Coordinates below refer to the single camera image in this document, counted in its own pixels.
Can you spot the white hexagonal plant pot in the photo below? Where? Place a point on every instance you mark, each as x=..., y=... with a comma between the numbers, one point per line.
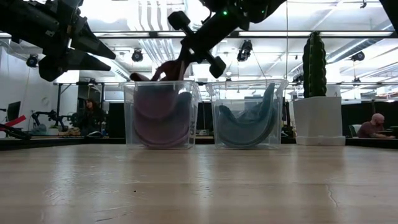
x=318, y=121

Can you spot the person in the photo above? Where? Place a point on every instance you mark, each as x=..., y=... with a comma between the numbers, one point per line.
x=373, y=127
x=90, y=118

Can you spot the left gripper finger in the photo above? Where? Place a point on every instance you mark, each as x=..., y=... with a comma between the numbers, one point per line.
x=81, y=62
x=90, y=45

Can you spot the red bar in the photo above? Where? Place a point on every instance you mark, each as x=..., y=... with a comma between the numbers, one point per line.
x=15, y=121

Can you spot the plain black baseball cap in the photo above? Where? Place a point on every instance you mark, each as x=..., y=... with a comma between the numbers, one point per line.
x=245, y=119

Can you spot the black ceiling spotlight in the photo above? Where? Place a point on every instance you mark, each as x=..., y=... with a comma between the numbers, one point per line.
x=137, y=55
x=245, y=50
x=32, y=60
x=358, y=56

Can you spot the black background robot arm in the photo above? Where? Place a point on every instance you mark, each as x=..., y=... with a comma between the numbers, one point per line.
x=53, y=116

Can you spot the black monitor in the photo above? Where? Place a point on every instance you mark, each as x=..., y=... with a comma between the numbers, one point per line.
x=14, y=109

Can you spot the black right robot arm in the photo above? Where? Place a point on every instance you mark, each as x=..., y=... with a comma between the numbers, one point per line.
x=264, y=9

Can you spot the clear plastic bin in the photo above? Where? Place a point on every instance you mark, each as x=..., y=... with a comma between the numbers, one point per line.
x=280, y=130
x=127, y=124

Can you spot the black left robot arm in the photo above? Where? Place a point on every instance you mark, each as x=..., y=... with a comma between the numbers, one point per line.
x=25, y=21

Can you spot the thin vertical pole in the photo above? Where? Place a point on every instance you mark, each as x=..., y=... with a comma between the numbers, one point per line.
x=286, y=56

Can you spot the black background post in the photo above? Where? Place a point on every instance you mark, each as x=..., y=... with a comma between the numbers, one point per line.
x=58, y=99

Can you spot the black background desk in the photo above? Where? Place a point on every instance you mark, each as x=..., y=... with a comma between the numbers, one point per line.
x=102, y=142

